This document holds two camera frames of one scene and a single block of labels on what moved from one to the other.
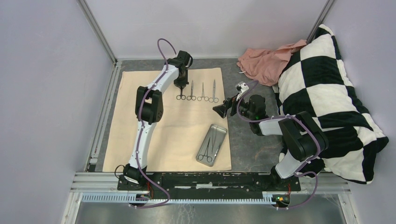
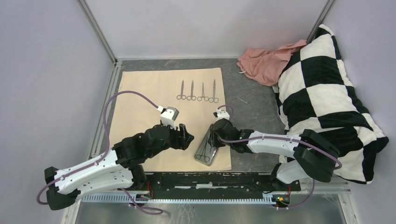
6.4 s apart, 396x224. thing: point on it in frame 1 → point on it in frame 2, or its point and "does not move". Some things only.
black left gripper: x=183 y=84 → x=182 y=142
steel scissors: x=181 y=96 does not move
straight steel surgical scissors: x=215 y=100 does not move
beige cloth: x=175 y=140 does not move
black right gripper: x=221 y=109 → x=212 y=140
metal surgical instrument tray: x=211 y=145 does not move
